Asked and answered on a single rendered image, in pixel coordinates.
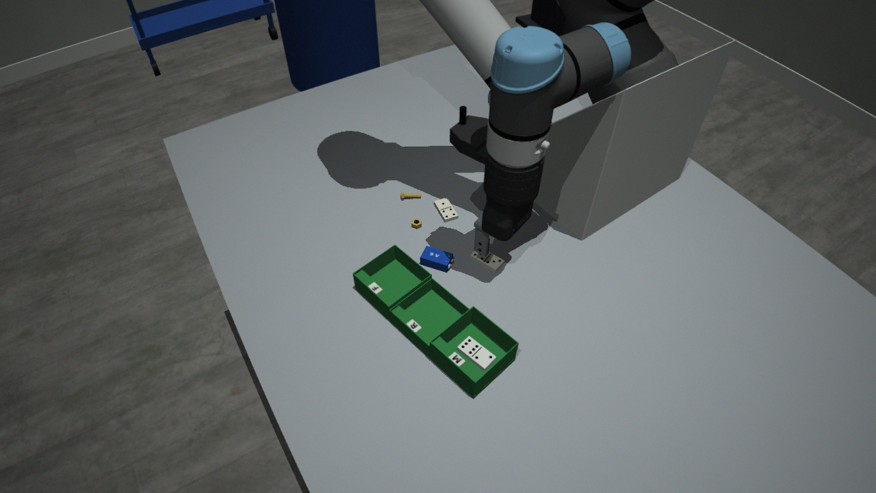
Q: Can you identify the white domino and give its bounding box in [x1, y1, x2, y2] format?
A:
[457, 336, 496, 371]
[434, 197, 459, 223]
[470, 251, 505, 273]

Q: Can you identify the blue 9v battery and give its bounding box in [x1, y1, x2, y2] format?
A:
[420, 246, 454, 273]

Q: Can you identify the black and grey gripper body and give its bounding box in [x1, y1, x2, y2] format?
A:
[450, 106, 550, 241]

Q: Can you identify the green three-compartment bin rack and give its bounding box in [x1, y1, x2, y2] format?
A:
[353, 245, 519, 399]

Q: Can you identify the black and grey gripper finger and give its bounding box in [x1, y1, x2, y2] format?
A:
[474, 219, 489, 257]

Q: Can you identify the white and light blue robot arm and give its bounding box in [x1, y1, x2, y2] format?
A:
[420, 0, 679, 141]

